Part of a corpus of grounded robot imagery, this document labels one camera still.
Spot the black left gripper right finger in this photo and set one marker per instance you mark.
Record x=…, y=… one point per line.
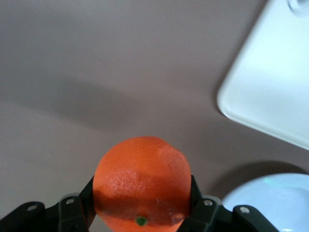
x=207, y=215

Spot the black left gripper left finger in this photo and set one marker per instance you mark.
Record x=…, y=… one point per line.
x=67, y=212

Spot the lavender round plate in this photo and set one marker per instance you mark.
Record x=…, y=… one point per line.
x=270, y=203

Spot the orange fruit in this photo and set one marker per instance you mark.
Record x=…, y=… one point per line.
x=142, y=178

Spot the brown table mat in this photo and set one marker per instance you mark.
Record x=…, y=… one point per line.
x=96, y=72

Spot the cream bear print tray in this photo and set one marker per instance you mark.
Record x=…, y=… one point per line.
x=272, y=79

